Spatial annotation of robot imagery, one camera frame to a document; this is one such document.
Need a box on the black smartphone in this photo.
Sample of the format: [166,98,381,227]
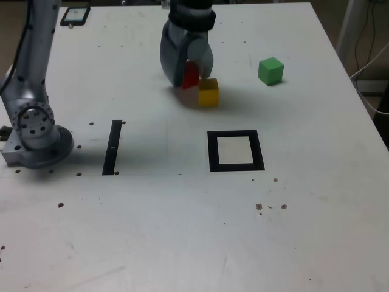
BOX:
[60,6,91,27]

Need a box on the thin black hanging cable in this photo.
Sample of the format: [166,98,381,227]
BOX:
[354,0,377,71]

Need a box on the white cable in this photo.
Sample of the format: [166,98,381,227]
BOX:
[349,41,389,116]

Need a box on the white metal post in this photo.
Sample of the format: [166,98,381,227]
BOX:
[336,0,367,61]

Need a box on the red cube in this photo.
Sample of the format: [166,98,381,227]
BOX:
[181,60,201,90]

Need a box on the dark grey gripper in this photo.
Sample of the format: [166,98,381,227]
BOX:
[160,21,214,89]

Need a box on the yellow cube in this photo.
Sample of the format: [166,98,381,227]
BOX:
[198,78,220,107]

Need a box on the black tape strip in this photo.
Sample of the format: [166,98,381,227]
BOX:
[102,119,123,176]

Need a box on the green cube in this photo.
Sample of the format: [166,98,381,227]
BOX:
[257,57,285,86]

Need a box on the black tape square outline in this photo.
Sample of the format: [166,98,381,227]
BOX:
[207,130,266,173]

